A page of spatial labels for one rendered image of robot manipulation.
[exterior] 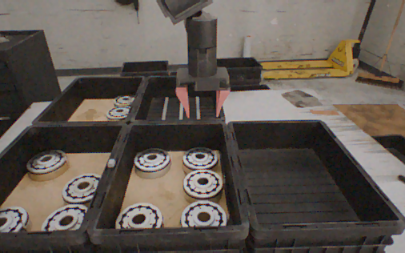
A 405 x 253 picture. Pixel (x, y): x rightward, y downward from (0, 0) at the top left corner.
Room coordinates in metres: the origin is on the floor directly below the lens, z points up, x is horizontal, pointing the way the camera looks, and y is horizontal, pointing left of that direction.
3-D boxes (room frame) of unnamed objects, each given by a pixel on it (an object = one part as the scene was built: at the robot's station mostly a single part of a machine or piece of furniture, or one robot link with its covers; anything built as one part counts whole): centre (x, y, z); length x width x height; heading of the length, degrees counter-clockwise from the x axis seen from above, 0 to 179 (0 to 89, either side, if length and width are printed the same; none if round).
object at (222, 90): (0.52, -0.02, 1.10); 0.07 x 0.07 x 0.09; 2
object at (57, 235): (0.50, 0.37, 0.92); 0.40 x 0.30 x 0.02; 2
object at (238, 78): (2.34, -0.31, 0.37); 0.40 x 0.30 x 0.45; 98
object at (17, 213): (0.39, 0.44, 0.86); 0.10 x 0.10 x 0.01
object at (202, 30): (0.53, 0.00, 1.24); 0.07 x 0.06 x 0.07; 7
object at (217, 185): (0.52, 0.00, 0.86); 0.10 x 0.10 x 0.01
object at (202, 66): (0.52, 0.00, 1.17); 0.10 x 0.07 x 0.07; 92
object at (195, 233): (0.51, 0.07, 0.92); 0.40 x 0.30 x 0.02; 2
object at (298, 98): (1.36, -0.55, 0.71); 0.22 x 0.19 x 0.01; 7
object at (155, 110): (0.91, 0.08, 0.87); 0.40 x 0.30 x 0.11; 2
